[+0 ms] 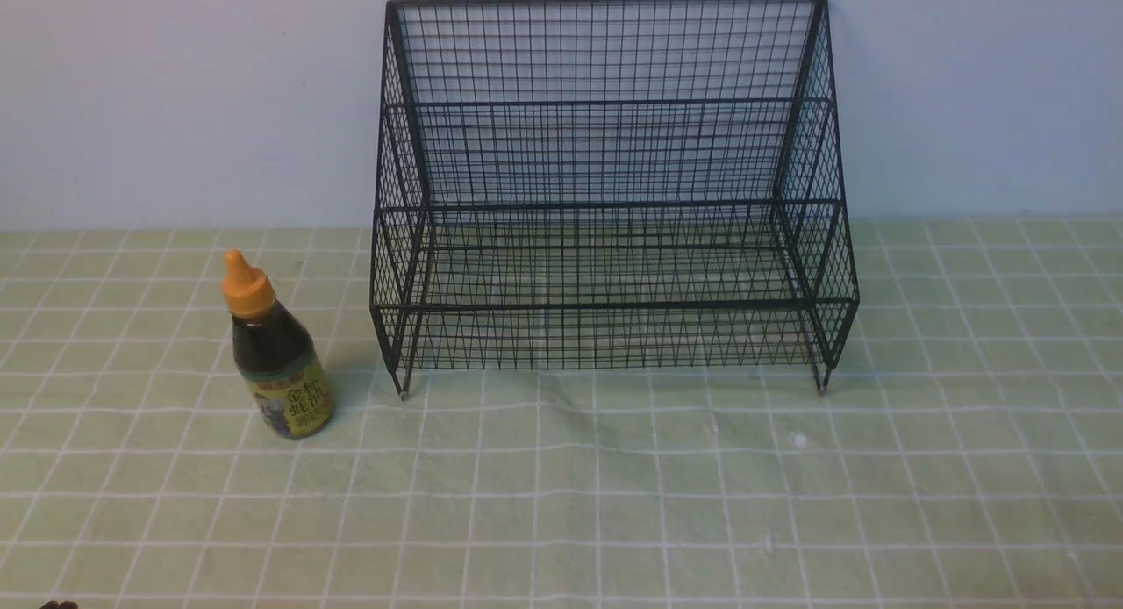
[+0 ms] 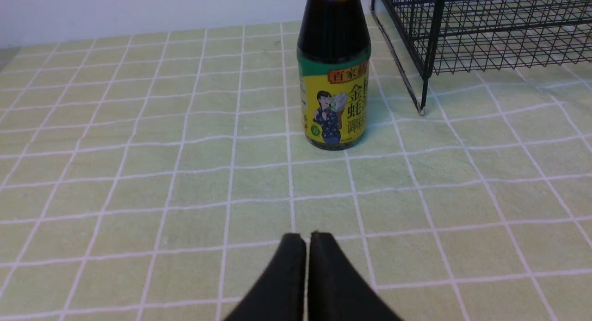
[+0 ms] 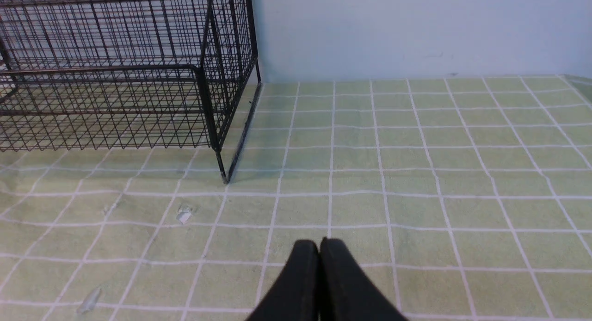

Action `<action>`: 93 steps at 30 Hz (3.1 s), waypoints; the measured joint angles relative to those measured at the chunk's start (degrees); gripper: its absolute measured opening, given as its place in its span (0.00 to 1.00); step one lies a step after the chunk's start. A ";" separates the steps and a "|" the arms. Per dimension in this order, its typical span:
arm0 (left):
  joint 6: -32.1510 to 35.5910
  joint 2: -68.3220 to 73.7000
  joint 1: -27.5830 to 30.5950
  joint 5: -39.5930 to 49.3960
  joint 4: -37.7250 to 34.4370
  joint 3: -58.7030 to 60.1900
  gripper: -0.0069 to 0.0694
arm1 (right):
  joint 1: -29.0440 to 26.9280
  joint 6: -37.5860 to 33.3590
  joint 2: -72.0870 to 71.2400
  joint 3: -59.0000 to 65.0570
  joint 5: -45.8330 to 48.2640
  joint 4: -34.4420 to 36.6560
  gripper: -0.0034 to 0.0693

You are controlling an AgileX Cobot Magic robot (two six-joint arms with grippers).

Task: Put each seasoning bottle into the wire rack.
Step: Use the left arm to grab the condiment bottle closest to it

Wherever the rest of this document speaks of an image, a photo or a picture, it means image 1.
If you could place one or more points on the dark sauce bottle orange cap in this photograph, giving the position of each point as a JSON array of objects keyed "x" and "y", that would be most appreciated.
[{"x": 275, "y": 354}]

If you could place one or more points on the green checkered tablecloth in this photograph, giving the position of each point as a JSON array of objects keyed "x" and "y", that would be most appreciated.
[{"x": 966, "y": 455}]

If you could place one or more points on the black wire mesh shelf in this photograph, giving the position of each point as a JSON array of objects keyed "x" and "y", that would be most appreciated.
[{"x": 610, "y": 184}]

